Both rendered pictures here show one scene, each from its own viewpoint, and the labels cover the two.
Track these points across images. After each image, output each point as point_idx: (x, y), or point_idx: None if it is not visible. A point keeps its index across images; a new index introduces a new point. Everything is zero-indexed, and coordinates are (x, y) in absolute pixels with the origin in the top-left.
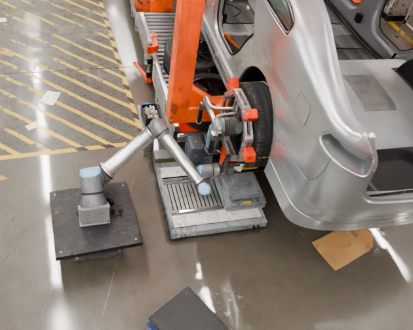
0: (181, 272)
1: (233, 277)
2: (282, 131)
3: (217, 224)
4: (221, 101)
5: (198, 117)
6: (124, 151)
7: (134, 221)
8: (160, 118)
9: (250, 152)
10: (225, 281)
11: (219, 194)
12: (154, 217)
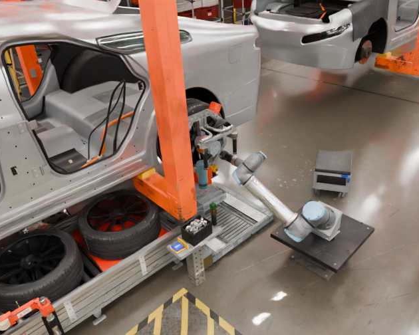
0: (290, 205)
1: (269, 185)
2: (227, 87)
3: (241, 199)
4: (153, 178)
5: (207, 161)
6: (276, 197)
7: (300, 210)
8: (244, 160)
9: None
10: (275, 187)
11: (209, 211)
12: (264, 238)
